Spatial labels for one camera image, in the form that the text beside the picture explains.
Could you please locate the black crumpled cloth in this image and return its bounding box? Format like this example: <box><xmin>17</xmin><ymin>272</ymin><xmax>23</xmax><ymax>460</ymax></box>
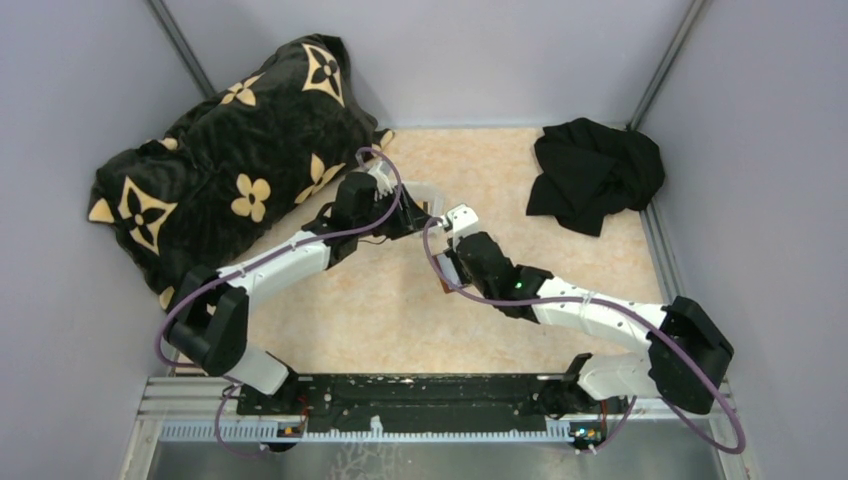
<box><xmin>525</xmin><ymin>117</ymin><xmax>666</xmax><ymax>237</ymax></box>

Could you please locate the black floral plush blanket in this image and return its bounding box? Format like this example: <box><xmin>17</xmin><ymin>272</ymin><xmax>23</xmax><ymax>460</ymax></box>
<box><xmin>88</xmin><ymin>34</ymin><xmax>393</xmax><ymax>308</ymax></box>

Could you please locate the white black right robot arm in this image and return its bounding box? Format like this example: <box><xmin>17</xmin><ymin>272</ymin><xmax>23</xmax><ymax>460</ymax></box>
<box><xmin>432</xmin><ymin>232</ymin><xmax>734</xmax><ymax>415</ymax></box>

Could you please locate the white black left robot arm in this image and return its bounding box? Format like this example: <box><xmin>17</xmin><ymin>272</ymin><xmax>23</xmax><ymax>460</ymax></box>
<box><xmin>161</xmin><ymin>170</ymin><xmax>444</xmax><ymax>414</ymax></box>

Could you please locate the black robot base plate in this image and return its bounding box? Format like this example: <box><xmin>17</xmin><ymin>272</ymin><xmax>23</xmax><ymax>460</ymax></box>
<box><xmin>237</xmin><ymin>373</ymin><xmax>629</xmax><ymax>434</ymax></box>

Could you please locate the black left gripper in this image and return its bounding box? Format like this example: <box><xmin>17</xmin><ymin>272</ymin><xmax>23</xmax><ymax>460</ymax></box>
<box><xmin>355</xmin><ymin>183</ymin><xmax>438</xmax><ymax>241</ymax></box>

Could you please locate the aluminium frame rail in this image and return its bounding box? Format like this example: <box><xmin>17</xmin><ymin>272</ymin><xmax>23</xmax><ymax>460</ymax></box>
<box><xmin>135</xmin><ymin>374</ymin><xmax>740</xmax><ymax>444</ymax></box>

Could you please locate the white plastic card box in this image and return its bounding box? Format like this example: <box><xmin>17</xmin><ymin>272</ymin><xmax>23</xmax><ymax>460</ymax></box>
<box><xmin>403</xmin><ymin>181</ymin><xmax>446</xmax><ymax>217</ymax></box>

